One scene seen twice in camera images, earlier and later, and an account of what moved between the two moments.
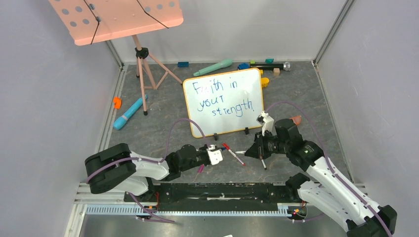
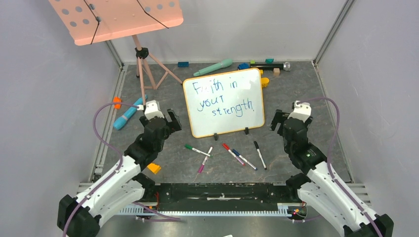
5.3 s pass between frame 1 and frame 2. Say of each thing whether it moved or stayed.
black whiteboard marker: stayed
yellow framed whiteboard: stayed
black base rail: stayed
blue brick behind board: stayed
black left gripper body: moved
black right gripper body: moved
